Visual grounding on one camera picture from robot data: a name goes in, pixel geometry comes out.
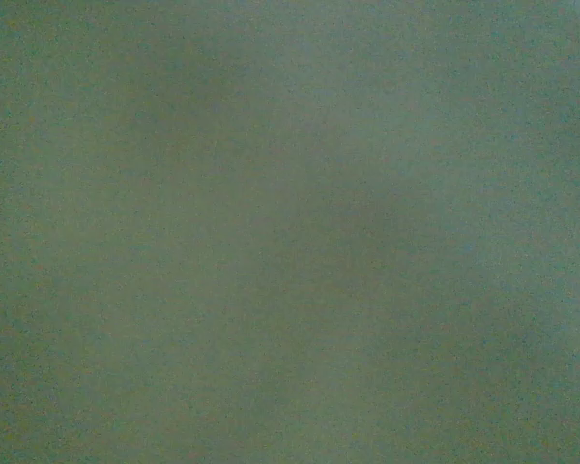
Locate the white green paper bag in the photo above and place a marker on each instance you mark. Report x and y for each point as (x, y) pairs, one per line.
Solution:
(289, 231)

